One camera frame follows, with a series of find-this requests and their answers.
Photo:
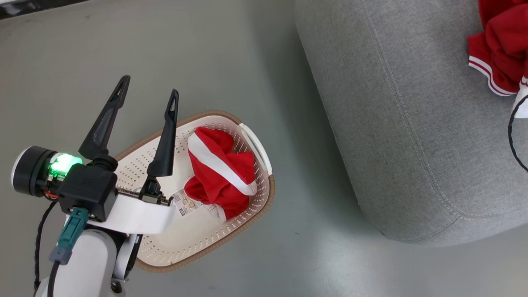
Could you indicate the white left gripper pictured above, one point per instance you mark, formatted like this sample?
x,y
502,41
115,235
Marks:
x,y
140,216

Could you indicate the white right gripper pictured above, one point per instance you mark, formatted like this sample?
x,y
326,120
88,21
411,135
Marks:
x,y
522,105

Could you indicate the red garment with striped cuffs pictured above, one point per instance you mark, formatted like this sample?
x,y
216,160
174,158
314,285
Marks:
x,y
503,41

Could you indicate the red garment with wide white band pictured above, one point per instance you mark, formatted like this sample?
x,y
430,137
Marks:
x,y
222,185

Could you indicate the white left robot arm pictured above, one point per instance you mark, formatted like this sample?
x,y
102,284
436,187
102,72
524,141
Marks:
x,y
86,268

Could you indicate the grey fabric sofa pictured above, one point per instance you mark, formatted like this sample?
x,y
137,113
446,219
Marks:
x,y
412,123

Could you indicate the paper label sticker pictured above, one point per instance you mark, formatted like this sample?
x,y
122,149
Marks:
x,y
187,204

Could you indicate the black cylinder with green light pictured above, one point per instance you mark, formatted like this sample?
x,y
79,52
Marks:
x,y
31,169

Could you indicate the cream perforated laundry basket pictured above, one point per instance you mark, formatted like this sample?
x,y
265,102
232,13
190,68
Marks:
x,y
198,243

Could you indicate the black baseboard strip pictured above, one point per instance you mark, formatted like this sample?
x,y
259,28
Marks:
x,y
29,10

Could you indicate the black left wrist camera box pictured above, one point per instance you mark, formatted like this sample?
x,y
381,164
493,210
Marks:
x,y
86,185

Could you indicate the teal left camera connector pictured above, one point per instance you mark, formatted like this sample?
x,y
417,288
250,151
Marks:
x,y
72,231

